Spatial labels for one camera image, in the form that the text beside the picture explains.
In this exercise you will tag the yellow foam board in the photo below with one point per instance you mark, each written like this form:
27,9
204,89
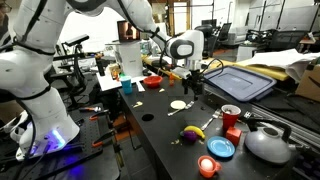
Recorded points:
266,72

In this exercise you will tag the purple toy eggplant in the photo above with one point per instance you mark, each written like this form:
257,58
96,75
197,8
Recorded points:
189,136

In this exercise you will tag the blue plastic cup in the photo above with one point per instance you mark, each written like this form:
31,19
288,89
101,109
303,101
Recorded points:
126,85

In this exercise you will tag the small red block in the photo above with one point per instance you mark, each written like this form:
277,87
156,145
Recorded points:
234,136

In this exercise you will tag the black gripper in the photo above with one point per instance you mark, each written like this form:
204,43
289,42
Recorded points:
195,81

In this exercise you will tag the small monitor screen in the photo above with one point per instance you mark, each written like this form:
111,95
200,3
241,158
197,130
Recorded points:
128,31

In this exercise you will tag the tan paper scrap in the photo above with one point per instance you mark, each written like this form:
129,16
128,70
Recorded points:
161,90
137,104

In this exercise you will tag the small orange bottle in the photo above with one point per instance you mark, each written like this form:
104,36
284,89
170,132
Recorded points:
171,80

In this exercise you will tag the dark blue bin lid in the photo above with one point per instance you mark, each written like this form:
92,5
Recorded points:
238,83

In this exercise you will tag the small silver object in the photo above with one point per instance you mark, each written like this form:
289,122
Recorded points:
247,114

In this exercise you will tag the red plastic cup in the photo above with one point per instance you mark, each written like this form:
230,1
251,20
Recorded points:
230,116

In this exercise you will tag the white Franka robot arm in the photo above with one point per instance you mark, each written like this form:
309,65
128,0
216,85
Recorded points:
40,76

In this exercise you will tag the white paper stack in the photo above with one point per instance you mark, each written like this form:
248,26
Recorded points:
283,60

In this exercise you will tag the small blue plate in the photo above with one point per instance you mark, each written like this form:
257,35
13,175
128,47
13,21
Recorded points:
220,147

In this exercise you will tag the black bar clamp orange grip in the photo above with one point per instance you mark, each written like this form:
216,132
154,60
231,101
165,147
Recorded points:
99,115

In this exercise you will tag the orange mug with white ball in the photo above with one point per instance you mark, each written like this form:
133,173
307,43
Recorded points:
207,166

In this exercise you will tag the black office chair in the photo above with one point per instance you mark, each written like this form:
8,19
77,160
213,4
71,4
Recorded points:
286,40
224,31
205,33

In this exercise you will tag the white box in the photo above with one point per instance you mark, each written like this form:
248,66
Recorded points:
130,60

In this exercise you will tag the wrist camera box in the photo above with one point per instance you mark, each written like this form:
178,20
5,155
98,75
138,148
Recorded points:
181,72

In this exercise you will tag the yellow toy banana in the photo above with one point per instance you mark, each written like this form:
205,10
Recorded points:
196,130

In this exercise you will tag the black bottle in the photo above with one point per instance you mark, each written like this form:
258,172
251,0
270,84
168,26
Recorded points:
100,65

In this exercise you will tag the red plastic bowl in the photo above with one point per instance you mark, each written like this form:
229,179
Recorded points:
152,81

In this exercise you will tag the small tan crumbs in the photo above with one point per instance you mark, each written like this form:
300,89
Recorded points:
175,141

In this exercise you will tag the black camera on stand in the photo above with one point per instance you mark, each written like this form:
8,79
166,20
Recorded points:
76,40

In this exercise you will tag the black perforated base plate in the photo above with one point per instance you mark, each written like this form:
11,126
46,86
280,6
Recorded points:
83,160

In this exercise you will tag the small yellow plate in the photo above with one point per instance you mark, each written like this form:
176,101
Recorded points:
177,104

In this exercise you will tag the grey metal kettle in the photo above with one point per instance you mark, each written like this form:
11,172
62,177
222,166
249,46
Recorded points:
268,148

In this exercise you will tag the silver metal fork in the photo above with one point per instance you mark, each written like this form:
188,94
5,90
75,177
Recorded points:
211,119
180,108

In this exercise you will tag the taped cardboard shipping box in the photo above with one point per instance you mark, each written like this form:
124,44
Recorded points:
308,83

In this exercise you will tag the white board sheet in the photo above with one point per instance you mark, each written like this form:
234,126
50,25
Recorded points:
108,81

